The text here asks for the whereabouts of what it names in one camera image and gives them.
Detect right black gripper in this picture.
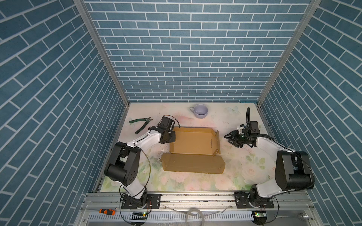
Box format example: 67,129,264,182
224,130,249,148

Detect brown cardboard box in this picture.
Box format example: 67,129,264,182
161,127,225,174

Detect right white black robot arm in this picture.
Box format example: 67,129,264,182
224,121,315,208

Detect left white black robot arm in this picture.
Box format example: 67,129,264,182
104,115,181,208

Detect lavender ceramic cup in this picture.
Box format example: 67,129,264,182
189,104,208,119

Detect clear plastic tube loop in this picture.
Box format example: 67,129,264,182
185,208,205,226

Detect orange black screwdriver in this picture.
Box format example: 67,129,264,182
99,209,116,216

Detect green handled pliers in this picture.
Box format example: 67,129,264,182
129,116,154,135

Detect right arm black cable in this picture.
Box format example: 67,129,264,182
245,107,252,131

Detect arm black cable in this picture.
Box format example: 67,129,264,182
245,107,252,131
119,144,152,198

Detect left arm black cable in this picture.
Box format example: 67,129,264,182
119,144,152,198

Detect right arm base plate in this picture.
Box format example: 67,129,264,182
233,192,274,209

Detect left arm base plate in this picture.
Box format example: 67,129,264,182
121,193,161,210

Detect white slotted cable duct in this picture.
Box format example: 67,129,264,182
88,211,254,223

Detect aluminium mounting rail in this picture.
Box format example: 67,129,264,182
81,191,314,211

